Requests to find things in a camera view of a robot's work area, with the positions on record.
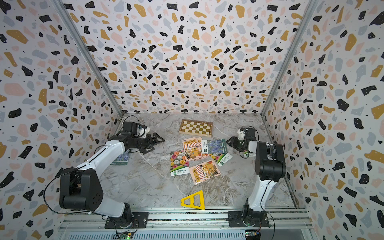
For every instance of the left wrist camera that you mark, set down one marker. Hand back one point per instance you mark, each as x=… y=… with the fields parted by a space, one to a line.
x=142 y=131

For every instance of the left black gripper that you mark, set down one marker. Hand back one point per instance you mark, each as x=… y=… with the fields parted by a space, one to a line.
x=149 y=142

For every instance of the lavender seed packet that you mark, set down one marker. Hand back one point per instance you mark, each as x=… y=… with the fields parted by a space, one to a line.
x=218 y=146
x=122 y=160

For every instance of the yellow triangular plastic tool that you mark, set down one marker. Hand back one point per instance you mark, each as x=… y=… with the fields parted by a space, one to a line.
x=194 y=201

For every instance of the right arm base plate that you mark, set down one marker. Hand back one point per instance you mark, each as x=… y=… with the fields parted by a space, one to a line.
x=253 y=219

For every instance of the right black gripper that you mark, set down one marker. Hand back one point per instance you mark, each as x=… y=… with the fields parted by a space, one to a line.
x=233 y=142

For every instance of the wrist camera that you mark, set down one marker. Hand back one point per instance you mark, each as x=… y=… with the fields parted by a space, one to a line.
x=241 y=134
x=142 y=131

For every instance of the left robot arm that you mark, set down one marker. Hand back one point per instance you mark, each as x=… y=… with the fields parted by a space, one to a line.
x=80 y=187

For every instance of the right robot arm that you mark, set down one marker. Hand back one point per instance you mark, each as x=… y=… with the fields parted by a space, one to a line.
x=270 y=167

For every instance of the colourful flower seed packet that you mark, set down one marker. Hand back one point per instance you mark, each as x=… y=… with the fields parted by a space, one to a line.
x=248 y=154
x=179 y=163
x=221 y=159

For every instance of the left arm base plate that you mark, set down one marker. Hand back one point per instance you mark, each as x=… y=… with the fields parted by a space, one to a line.
x=135 y=220

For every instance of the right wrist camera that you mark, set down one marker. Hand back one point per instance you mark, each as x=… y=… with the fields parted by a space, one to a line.
x=241 y=134

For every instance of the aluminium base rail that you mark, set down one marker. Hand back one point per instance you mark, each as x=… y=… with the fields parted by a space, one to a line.
x=183 y=224

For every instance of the wooden chessboard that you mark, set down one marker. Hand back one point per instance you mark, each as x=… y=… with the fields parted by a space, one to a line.
x=196 y=128

